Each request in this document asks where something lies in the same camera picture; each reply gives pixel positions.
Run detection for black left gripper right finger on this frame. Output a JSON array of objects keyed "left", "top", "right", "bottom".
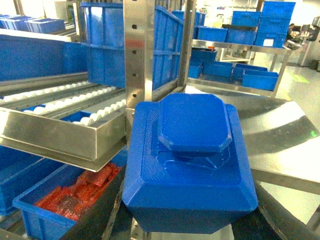
[{"left": 231, "top": 182, "right": 320, "bottom": 240}]

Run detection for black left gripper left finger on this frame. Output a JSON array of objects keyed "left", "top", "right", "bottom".
[{"left": 61, "top": 165, "right": 132, "bottom": 240}]

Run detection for blue 3D printed part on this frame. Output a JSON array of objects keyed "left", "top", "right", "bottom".
[{"left": 122, "top": 93, "right": 258, "bottom": 234}]

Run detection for blue bin with red bags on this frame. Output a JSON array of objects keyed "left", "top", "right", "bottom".
[{"left": 12, "top": 163, "right": 87, "bottom": 240}]

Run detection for steel roller shelf tray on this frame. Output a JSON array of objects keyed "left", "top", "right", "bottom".
[{"left": 0, "top": 72, "right": 126, "bottom": 172}]

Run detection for tall blue crate on shelf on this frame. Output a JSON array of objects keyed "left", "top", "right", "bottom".
[{"left": 80, "top": 2, "right": 183, "bottom": 89}]

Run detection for red bubble wrap bags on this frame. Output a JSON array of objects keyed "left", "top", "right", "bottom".
[{"left": 34, "top": 162, "right": 122, "bottom": 221}]

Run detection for steel shelf upright post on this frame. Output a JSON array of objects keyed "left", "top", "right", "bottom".
[{"left": 123, "top": 0, "right": 155, "bottom": 110}]

